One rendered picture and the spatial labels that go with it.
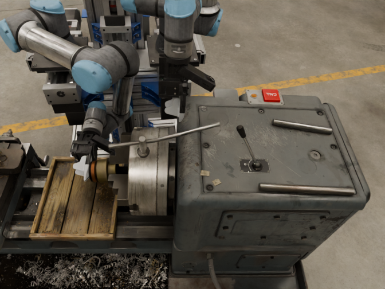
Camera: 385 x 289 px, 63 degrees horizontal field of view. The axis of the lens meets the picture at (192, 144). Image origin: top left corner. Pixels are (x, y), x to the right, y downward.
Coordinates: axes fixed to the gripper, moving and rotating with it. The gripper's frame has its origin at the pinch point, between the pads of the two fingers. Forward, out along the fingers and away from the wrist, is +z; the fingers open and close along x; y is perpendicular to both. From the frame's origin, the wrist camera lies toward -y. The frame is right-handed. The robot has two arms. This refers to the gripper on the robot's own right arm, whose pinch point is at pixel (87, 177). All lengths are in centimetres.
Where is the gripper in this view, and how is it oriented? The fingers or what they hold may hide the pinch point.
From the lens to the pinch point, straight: 116.3
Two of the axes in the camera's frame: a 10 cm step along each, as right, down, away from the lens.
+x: 0.8, -6.1, -7.9
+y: -10.0, -0.3, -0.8
